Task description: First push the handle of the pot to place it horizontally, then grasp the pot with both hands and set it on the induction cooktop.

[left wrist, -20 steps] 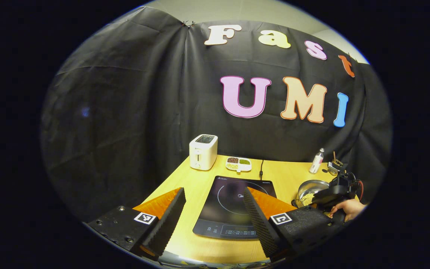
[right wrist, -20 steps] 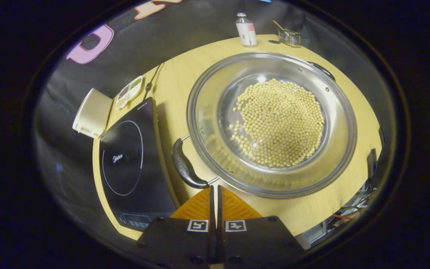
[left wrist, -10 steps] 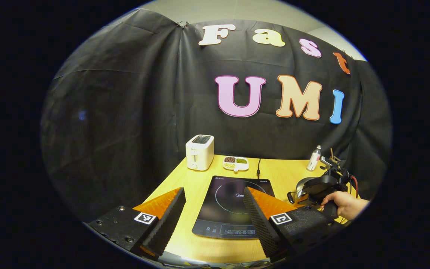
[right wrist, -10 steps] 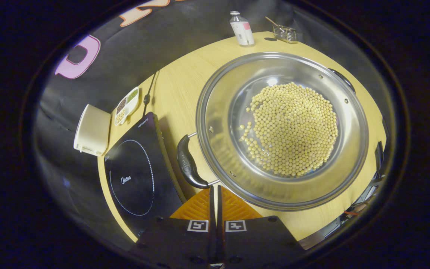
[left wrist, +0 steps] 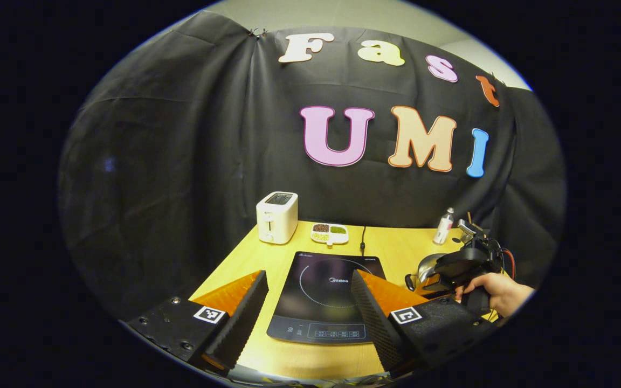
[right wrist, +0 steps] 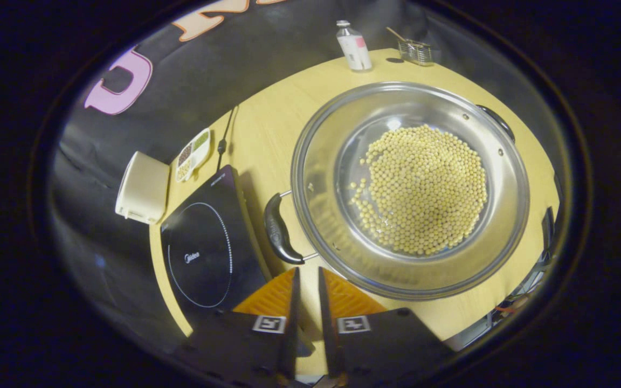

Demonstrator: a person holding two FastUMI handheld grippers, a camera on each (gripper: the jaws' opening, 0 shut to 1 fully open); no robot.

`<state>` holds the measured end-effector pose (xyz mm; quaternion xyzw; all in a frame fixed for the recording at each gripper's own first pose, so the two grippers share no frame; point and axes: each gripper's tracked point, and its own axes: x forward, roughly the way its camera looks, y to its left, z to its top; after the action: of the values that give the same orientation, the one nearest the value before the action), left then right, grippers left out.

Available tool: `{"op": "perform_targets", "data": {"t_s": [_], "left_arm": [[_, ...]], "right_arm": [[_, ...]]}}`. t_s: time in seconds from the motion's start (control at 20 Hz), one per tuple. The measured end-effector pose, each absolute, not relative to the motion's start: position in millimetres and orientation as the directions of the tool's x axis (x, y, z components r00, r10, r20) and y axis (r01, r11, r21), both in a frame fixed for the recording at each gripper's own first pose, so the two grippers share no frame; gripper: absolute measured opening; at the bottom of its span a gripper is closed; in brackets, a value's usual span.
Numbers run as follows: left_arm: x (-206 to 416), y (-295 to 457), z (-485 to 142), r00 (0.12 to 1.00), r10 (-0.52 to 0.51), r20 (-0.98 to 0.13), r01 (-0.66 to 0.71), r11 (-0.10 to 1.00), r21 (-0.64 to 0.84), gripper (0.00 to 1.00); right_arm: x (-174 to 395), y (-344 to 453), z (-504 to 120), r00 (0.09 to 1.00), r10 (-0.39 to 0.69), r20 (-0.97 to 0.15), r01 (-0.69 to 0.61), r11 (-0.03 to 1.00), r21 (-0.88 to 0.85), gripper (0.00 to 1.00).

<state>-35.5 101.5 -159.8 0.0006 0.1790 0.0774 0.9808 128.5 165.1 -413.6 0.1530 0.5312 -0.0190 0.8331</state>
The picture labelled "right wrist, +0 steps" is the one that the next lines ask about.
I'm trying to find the white toaster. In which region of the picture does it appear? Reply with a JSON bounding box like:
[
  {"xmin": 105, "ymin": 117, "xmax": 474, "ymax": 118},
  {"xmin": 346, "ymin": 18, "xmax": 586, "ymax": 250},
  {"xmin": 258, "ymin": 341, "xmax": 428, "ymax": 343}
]
[{"xmin": 115, "ymin": 151, "xmax": 171, "ymax": 225}]

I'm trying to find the wooden stick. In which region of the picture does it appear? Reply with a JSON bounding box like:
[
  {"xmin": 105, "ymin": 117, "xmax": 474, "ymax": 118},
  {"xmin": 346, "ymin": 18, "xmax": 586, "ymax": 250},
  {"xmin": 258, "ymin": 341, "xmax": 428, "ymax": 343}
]
[{"xmin": 386, "ymin": 27, "xmax": 413, "ymax": 48}]

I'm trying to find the black power cable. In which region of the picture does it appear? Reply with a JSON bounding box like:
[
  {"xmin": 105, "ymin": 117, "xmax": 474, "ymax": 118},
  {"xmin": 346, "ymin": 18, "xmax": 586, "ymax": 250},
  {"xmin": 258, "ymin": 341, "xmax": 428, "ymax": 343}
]
[{"xmin": 216, "ymin": 105, "xmax": 239, "ymax": 172}]

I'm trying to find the white divided dish with beans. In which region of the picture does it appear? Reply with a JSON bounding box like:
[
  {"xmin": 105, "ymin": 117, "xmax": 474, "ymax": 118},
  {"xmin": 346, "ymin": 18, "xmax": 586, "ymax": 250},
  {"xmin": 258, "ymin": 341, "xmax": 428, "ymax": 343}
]
[{"xmin": 175, "ymin": 128, "xmax": 211, "ymax": 183}]

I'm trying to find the steel pot with black handles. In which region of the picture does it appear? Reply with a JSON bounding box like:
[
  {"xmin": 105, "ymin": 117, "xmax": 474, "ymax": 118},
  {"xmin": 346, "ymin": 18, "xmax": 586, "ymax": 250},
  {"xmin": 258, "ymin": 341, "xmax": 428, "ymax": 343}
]
[{"xmin": 264, "ymin": 81, "xmax": 530, "ymax": 301}]

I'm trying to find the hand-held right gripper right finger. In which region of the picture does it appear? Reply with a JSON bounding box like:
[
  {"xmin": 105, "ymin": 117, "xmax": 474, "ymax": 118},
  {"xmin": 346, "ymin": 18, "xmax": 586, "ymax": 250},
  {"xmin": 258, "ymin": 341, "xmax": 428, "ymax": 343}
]
[{"xmin": 319, "ymin": 267, "xmax": 454, "ymax": 380}]

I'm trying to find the white bottle with pink label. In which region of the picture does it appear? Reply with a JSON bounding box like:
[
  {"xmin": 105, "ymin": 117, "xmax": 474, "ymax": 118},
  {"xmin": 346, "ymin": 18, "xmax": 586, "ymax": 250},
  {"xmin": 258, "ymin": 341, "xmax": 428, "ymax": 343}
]
[{"xmin": 336, "ymin": 20, "xmax": 373, "ymax": 72}]

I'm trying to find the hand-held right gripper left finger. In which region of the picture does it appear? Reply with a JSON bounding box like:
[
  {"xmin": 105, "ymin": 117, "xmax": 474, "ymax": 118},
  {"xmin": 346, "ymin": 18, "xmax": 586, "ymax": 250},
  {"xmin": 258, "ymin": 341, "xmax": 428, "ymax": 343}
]
[{"xmin": 176, "ymin": 267, "xmax": 314, "ymax": 388}]

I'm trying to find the black induction cooktop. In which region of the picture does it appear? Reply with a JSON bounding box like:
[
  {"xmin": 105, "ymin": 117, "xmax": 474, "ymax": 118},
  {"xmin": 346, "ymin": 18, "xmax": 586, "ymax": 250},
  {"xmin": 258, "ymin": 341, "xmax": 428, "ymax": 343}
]
[{"xmin": 161, "ymin": 164, "xmax": 273, "ymax": 324}]

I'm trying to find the pile of yellow soybeans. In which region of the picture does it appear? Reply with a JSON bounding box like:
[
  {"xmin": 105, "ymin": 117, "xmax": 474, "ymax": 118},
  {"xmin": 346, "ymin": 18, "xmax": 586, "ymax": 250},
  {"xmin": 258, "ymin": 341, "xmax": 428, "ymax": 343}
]
[{"xmin": 349, "ymin": 124, "xmax": 488, "ymax": 256}]

